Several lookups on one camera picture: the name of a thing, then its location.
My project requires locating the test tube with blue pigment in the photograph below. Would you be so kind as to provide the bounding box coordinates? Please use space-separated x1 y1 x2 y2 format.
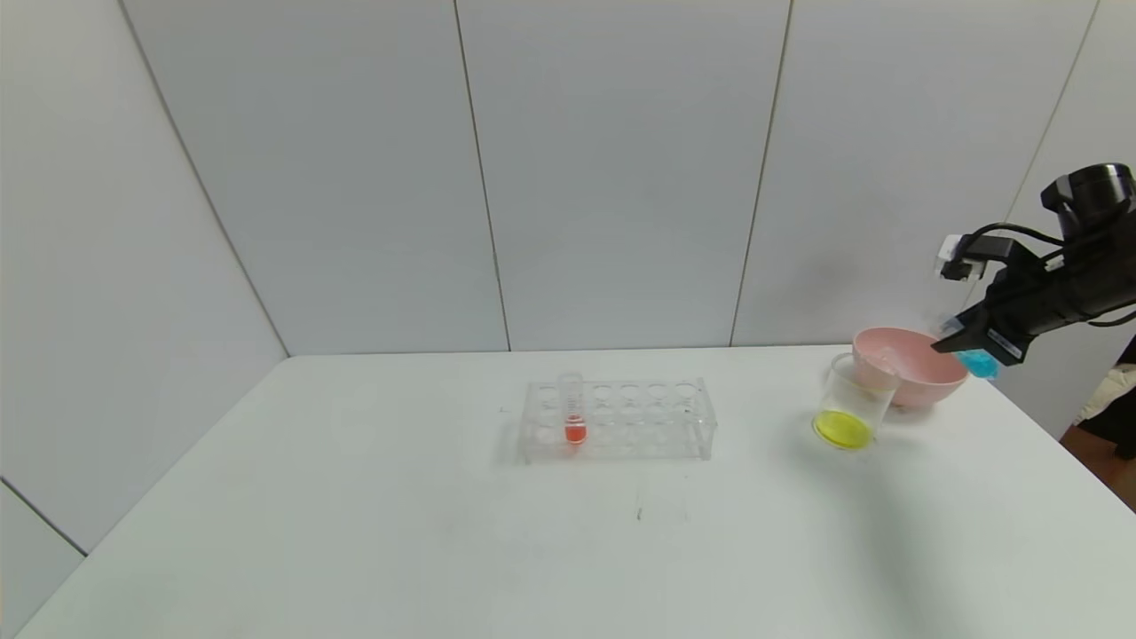
939 311 1002 382

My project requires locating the test tube with red pigment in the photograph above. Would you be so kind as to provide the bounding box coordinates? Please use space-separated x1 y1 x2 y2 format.
556 372 589 447

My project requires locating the clear plastic test tube rack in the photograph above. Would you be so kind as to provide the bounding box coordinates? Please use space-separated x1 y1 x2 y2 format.
518 379 719 465

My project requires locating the clear glass beaker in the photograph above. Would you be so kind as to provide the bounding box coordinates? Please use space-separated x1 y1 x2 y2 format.
811 352 900 452

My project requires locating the pink bowl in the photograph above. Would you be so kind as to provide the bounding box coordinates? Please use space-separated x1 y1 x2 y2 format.
851 326 971 410

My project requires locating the beige and black background bundle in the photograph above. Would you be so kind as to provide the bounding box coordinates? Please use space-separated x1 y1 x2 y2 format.
1060 335 1136 463

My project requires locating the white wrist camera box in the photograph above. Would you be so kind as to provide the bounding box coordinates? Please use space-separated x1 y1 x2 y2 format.
935 232 1014 282

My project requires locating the black camera cable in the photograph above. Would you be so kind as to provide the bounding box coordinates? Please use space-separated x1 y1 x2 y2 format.
963 221 1068 260

